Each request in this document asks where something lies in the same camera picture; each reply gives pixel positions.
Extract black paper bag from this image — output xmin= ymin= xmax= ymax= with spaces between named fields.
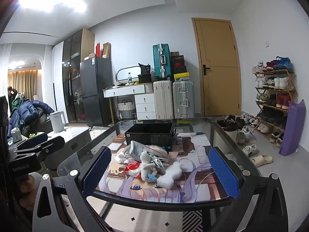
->
xmin=139 ymin=63 xmax=152 ymax=75

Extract white electric kettle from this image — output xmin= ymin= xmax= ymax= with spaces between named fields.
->
xmin=49 ymin=111 xmax=67 ymax=133

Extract wooden door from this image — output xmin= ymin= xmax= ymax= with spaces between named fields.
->
xmin=192 ymin=17 xmax=242 ymax=117

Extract black plastic crate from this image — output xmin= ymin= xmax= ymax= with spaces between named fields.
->
xmin=124 ymin=123 xmax=176 ymax=151

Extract teal suitcase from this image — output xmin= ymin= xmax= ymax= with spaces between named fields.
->
xmin=153 ymin=44 xmax=172 ymax=80

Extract white desk with drawers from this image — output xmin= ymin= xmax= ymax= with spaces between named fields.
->
xmin=103 ymin=83 xmax=156 ymax=121

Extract silver suitcase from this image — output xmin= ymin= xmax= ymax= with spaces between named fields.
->
xmin=172 ymin=80 xmax=195 ymax=119

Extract beige slipper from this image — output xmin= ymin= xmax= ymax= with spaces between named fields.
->
xmin=250 ymin=155 xmax=274 ymax=167

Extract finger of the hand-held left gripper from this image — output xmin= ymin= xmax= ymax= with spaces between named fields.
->
xmin=13 ymin=136 xmax=65 ymax=160
xmin=7 ymin=132 xmax=49 ymax=150

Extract black refrigerator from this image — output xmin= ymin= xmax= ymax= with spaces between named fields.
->
xmin=80 ymin=56 xmax=114 ymax=126

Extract scattered pile of shoes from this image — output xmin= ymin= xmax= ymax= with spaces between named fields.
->
xmin=216 ymin=112 xmax=285 ymax=150

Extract person's left hand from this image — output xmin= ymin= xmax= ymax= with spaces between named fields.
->
xmin=19 ymin=174 xmax=34 ymax=221

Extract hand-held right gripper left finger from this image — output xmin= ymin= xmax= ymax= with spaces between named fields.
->
xmin=32 ymin=146 xmax=112 ymax=232

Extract white cable bundle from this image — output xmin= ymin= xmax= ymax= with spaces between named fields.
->
xmin=145 ymin=151 xmax=175 ymax=173

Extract dark glass cabinet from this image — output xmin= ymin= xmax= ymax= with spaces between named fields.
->
xmin=62 ymin=28 xmax=95 ymax=124

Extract silver printed pouch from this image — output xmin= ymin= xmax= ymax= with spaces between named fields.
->
xmin=130 ymin=140 xmax=151 ymax=161

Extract beige curtains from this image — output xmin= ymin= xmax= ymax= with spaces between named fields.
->
xmin=7 ymin=70 xmax=40 ymax=102

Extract printed cartoon desk mat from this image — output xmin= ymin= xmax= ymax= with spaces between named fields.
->
xmin=97 ymin=135 xmax=232 ymax=202

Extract white plush dog toy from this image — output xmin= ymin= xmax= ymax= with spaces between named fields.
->
xmin=140 ymin=151 xmax=158 ymax=182

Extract blue puffer jacket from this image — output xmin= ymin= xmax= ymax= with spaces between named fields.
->
xmin=7 ymin=97 xmax=55 ymax=138

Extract clear plastic bag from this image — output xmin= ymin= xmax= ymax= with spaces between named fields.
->
xmin=145 ymin=144 xmax=169 ymax=155

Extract white low sneaker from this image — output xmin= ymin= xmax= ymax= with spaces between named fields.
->
xmin=242 ymin=144 xmax=259 ymax=156

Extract oval mirror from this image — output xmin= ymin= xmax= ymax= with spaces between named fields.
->
xmin=115 ymin=64 xmax=145 ymax=86

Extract white suitcase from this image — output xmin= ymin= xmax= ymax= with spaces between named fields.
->
xmin=153 ymin=80 xmax=174 ymax=120

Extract purple bag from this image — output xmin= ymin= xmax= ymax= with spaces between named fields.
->
xmin=279 ymin=99 xmax=306 ymax=157

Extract woven laundry basket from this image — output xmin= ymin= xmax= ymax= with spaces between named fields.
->
xmin=117 ymin=100 xmax=136 ymax=119

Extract white plush bone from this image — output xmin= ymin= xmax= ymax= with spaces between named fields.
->
xmin=157 ymin=161 xmax=186 ymax=190

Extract red print plastic bag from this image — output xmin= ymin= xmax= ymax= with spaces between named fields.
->
xmin=119 ymin=162 xmax=145 ymax=177

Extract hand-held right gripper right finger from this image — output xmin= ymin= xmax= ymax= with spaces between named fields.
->
xmin=208 ymin=147 xmax=289 ymax=232

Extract white side counter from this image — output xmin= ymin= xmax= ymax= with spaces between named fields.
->
xmin=7 ymin=126 xmax=92 ymax=170

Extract black shoe box red logo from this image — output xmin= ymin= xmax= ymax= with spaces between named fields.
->
xmin=171 ymin=55 xmax=185 ymax=68

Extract white tissue box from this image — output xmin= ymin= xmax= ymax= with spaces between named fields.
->
xmin=11 ymin=127 xmax=23 ymax=143

